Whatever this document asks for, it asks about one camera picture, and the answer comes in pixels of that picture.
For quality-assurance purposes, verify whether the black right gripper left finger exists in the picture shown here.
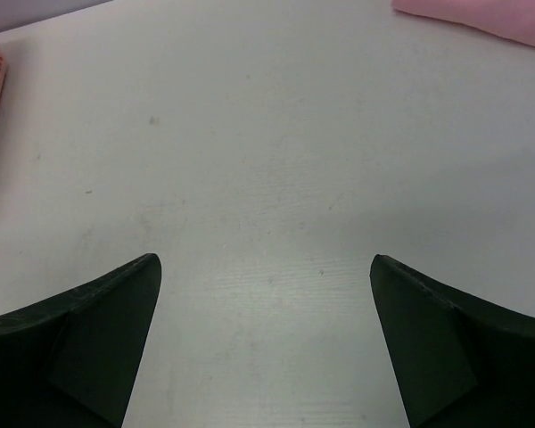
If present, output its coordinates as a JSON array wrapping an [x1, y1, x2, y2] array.
[[0, 253, 161, 427]]

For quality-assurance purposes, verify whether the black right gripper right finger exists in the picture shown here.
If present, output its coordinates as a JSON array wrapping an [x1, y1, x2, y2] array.
[[370, 255, 535, 427]]

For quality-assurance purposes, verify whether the pink t-shirt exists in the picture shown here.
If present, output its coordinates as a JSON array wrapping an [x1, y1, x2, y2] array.
[[391, 0, 535, 47]]

